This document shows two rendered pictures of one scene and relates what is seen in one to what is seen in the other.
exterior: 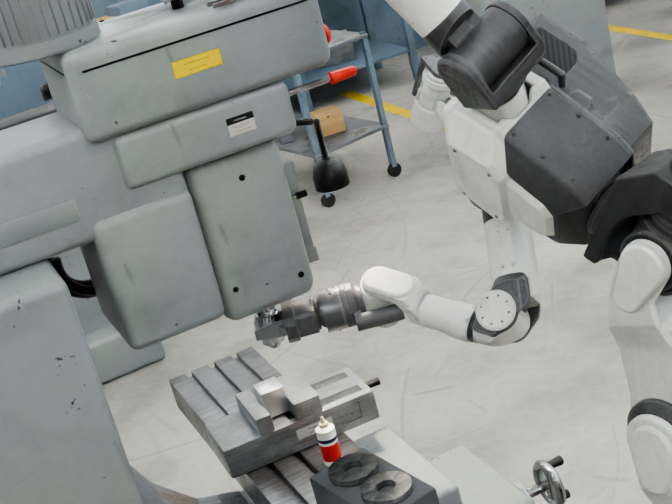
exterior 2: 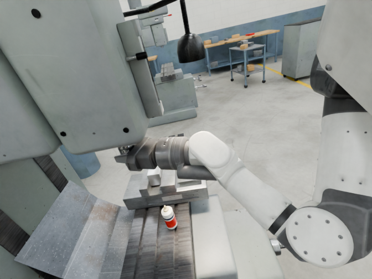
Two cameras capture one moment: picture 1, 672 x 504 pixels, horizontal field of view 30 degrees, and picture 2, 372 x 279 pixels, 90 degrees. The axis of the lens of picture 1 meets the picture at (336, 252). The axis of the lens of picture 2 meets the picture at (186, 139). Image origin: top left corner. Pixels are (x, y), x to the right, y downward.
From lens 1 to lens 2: 2.06 m
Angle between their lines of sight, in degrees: 23
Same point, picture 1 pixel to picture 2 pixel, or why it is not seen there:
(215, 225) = (21, 69)
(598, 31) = not seen: hidden behind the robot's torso
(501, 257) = (343, 166)
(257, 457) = (140, 204)
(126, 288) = not seen: outside the picture
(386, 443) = (212, 207)
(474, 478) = (253, 237)
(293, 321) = (132, 159)
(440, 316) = (246, 198)
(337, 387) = not seen: hidden behind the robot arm
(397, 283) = (215, 153)
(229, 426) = (137, 181)
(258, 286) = (86, 134)
